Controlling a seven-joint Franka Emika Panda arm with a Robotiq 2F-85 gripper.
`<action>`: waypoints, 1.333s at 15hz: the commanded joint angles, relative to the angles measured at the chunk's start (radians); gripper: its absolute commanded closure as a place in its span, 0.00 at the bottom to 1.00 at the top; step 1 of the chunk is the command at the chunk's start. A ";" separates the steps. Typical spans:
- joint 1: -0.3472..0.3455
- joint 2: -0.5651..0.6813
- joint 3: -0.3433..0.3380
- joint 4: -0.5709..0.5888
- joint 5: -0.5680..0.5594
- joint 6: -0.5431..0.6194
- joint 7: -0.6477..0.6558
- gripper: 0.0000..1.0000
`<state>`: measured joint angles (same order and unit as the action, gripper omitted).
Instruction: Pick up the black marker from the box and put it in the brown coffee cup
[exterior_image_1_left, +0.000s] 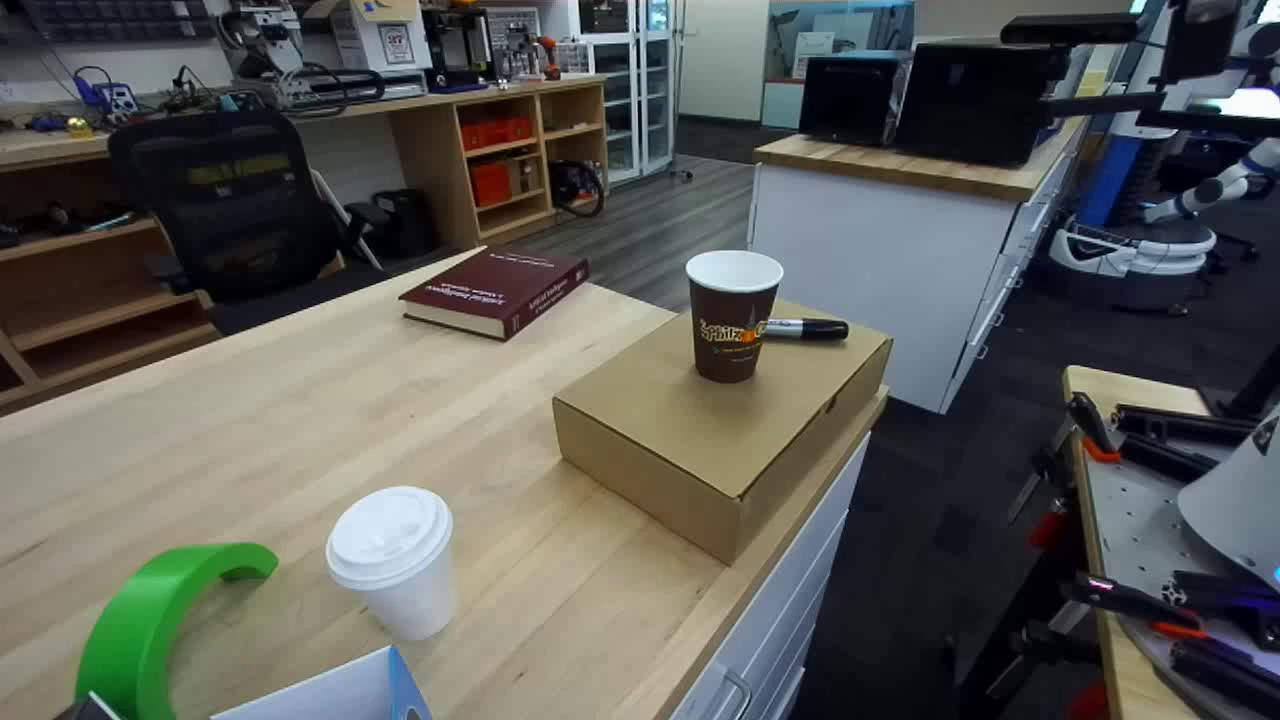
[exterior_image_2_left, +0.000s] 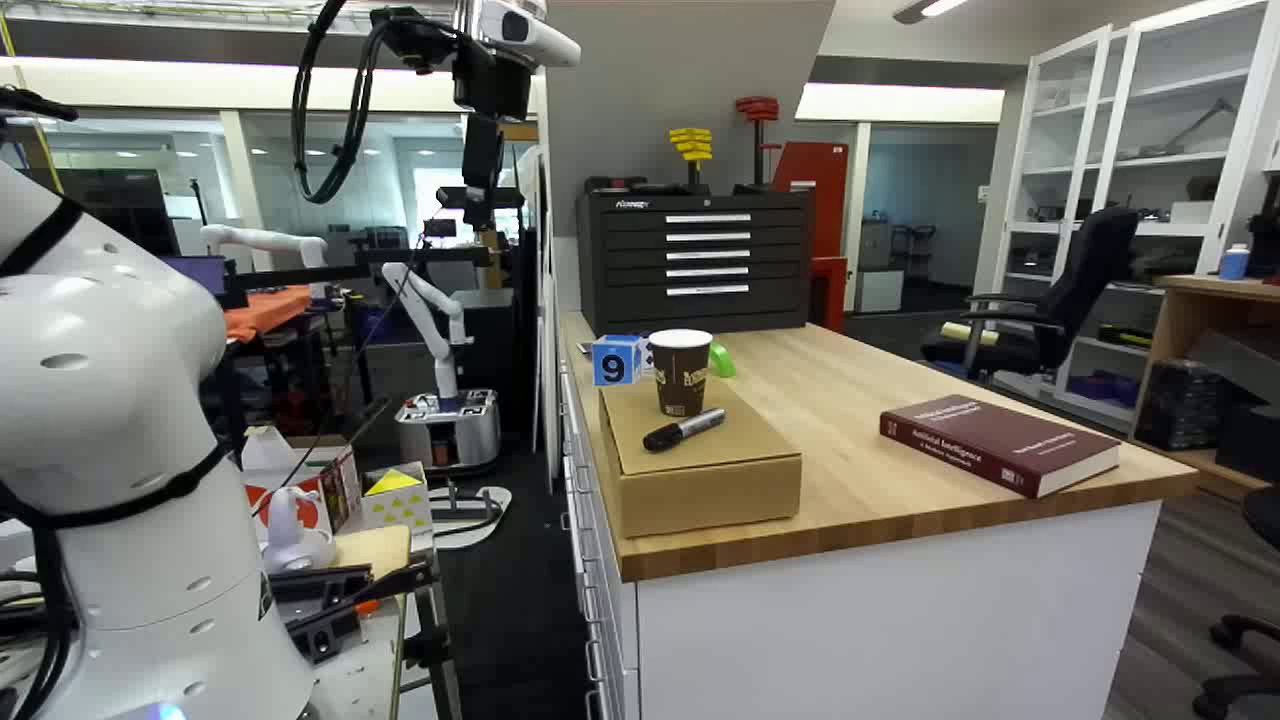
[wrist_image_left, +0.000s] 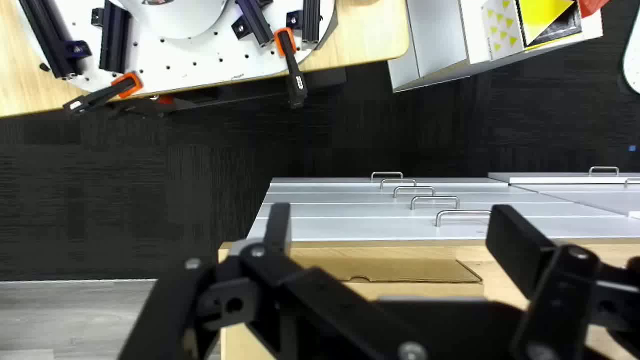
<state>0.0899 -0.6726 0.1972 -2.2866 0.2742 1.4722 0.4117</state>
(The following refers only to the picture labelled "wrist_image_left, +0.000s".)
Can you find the white open storage box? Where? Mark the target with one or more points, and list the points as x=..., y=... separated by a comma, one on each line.
x=467, y=37

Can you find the white perforated mounting plate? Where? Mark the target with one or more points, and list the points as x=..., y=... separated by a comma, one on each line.
x=201, y=62

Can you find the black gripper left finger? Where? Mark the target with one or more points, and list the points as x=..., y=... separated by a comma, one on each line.
x=281, y=293

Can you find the orange black bar clamp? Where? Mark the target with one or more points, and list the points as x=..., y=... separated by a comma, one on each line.
x=110, y=92
x=291, y=62

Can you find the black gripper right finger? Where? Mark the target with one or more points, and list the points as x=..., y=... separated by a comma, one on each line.
x=523, y=250

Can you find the flat brown cardboard box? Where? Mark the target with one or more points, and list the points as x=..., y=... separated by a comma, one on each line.
x=400, y=270

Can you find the black mounting clamp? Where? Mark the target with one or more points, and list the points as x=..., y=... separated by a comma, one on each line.
x=115, y=37
x=50, y=32
x=308, y=21
x=253, y=21

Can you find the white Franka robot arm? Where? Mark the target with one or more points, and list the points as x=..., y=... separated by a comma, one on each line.
x=180, y=14

